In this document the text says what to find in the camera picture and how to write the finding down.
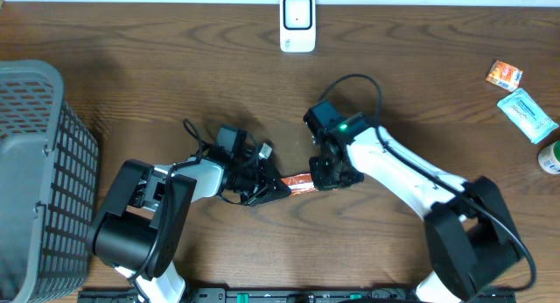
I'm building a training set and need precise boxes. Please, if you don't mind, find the red chocolate bar wrapper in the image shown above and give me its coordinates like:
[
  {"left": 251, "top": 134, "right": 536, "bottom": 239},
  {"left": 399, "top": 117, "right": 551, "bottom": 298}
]
[{"left": 281, "top": 173, "right": 317, "bottom": 196}]

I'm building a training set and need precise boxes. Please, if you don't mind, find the orange tissue pack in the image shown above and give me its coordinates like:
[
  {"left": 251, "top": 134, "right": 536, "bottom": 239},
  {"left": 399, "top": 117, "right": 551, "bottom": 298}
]
[{"left": 486, "top": 60, "right": 523, "bottom": 92}]

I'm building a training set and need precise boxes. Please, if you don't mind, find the teal wet wipes pack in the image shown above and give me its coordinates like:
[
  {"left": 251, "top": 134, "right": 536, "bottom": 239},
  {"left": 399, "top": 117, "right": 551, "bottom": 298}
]
[{"left": 497, "top": 88, "right": 559, "bottom": 144}]

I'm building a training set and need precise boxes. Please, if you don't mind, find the green lid seasoning jar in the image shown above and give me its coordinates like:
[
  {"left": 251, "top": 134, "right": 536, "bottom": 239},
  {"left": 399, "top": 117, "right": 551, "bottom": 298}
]
[{"left": 537, "top": 141, "right": 560, "bottom": 175}]

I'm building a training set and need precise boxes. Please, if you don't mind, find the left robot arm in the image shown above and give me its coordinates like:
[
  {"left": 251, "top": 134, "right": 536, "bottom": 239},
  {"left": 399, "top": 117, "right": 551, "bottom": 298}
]
[{"left": 86, "top": 123, "right": 291, "bottom": 302}]

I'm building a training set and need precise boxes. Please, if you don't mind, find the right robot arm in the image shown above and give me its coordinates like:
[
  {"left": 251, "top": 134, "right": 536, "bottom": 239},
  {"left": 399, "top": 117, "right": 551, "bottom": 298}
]
[{"left": 303, "top": 101, "right": 527, "bottom": 302}]

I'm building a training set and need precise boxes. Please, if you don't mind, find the white barcode scanner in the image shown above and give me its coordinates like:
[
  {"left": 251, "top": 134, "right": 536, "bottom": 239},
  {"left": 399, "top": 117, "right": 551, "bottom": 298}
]
[{"left": 279, "top": 0, "right": 317, "bottom": 53}]

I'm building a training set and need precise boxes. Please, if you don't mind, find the grey plastic mesh basket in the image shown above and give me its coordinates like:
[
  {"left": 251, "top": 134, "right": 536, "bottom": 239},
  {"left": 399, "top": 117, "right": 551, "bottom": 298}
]
[{"left": 1, "top": 60, "right": 100, "bottom": 302}]

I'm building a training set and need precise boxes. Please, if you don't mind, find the left black cable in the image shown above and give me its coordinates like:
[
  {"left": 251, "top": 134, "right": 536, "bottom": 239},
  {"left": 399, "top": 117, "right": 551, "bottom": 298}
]
[{"left": 181, "top": 117, "right": 263, "bottom": 207}]

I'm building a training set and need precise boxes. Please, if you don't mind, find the black cable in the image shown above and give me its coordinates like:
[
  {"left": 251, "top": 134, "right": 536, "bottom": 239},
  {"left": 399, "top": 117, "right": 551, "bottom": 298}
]
[
  {"left": 181, "top": 117, "right": 263, "bottom": 207},
  {"left": 317, "top": 73, "right": 538, "bottom": 295}
]

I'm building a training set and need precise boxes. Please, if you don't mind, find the right black cable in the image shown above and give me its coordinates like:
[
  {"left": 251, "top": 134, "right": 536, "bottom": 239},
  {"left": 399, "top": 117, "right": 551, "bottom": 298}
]
[{"left": 317, "top": 73, "right": 538, "bottom": 295}]

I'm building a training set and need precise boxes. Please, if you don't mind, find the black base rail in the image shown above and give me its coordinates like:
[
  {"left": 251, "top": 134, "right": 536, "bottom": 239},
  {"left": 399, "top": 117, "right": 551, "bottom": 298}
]
[{"left": 77, "top": 286, "right": 517, "bottom": 303}]

